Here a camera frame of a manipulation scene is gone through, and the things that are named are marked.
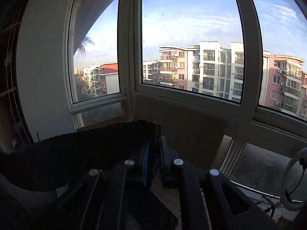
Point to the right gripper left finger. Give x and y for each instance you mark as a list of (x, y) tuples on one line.
[(98, 201)]

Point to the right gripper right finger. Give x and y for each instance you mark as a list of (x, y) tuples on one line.
[(209, 200)]

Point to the dark grey trousers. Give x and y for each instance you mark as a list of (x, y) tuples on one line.
[(56, 161)]

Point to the light wooden board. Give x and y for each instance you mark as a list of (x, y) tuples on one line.
[(195, 134)]

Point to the slatted wooden panel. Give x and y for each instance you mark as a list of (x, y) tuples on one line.
[(127, 117)]

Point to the white ring light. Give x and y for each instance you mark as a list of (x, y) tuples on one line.
[(290, 181)]

